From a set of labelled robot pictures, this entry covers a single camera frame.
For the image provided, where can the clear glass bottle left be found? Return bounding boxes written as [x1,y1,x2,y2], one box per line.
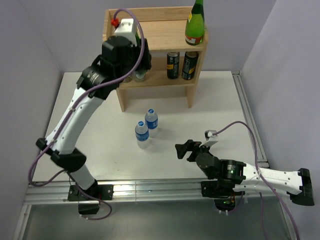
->
[123,75,133,83]

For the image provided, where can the green glass bottle front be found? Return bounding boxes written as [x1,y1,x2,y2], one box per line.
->
[135,28,141,45]

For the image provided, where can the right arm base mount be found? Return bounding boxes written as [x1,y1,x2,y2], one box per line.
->
[200,180,245,216]

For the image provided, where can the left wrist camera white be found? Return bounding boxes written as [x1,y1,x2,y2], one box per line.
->
[111,18,137,47]

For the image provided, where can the water bottle blue label front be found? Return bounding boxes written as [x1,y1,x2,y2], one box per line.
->
[135,121,149,149]

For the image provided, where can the water bottle blue label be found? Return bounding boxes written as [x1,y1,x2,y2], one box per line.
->
[135,121,149,149]
[144,108,159,137]

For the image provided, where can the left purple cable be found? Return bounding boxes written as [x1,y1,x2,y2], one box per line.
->
[27,8,146,221]

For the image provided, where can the purple cable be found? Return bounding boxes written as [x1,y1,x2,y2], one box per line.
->
[212,121,301,240]
[27,8,146,221]

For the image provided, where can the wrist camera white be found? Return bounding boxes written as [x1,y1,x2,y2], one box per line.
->
[111,18,137,47]
[200,130,219,148]

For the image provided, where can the dark beverage can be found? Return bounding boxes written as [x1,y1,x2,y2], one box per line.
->
[181,51,198,80]
[166,52,180,79]

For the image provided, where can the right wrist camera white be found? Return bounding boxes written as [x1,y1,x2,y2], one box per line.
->
[200,130,219,148]

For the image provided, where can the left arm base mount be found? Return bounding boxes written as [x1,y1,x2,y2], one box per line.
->
[67,184,114,216]

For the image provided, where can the wooden two-tier shelf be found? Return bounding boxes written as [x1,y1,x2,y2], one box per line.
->
[116,6,209,112]

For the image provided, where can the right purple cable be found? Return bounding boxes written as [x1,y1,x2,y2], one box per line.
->
[212,121,301,240]

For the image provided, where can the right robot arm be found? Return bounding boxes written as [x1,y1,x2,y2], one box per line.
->
[175,139,315,206]

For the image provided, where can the clear glass bottle right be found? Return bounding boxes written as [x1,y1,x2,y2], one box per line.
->
[133,70,147,83]

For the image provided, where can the clear glass bottle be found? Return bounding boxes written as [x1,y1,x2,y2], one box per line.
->
[133,70,147,83]
[123,75,133,83]

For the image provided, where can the aluminium front rail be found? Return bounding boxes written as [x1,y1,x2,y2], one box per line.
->
[23,177,286,205]

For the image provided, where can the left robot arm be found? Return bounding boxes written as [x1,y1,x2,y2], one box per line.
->
[36,36,152,200]

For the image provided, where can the water bottle blue label rear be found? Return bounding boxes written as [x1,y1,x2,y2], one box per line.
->
[144,108,159,137]

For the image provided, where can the green glass bottle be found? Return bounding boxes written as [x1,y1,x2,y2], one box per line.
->
[135,28,141,45]
[185,0,205,46]

